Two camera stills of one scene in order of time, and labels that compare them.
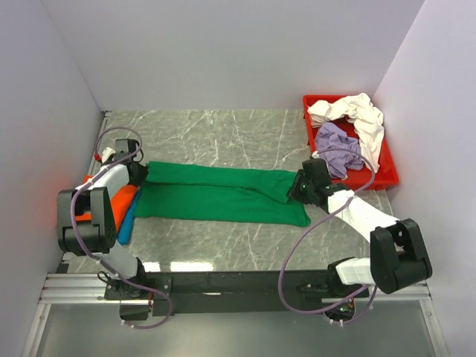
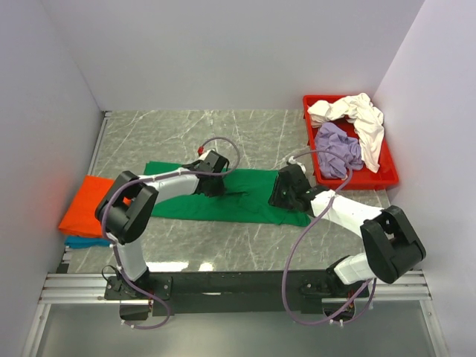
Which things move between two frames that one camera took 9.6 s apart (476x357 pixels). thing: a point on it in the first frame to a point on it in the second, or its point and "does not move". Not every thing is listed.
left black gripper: [138, 172] to [214, 187]
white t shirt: [367, 120] does not move
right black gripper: [298, 187] to [281, 191]
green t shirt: [219, 193] does not move
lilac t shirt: [332, 136] does not move
